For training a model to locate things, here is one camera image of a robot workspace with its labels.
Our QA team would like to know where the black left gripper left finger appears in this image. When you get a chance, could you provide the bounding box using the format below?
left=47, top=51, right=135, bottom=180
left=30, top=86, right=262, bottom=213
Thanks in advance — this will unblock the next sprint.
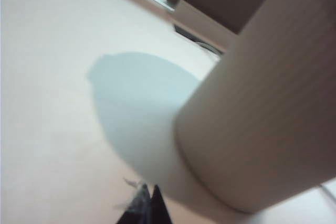
left=117, top=183, right=152, bottom=224

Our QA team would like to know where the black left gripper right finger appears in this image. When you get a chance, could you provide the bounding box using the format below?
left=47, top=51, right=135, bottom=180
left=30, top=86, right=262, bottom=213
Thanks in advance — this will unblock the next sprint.
left=151, top=184, right=172, bottom=224

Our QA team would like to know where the white ribbed plastic trash can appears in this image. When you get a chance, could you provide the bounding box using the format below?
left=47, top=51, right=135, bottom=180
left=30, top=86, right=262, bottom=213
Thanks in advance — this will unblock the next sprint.
left=174, top=0, right=336, bottom=214

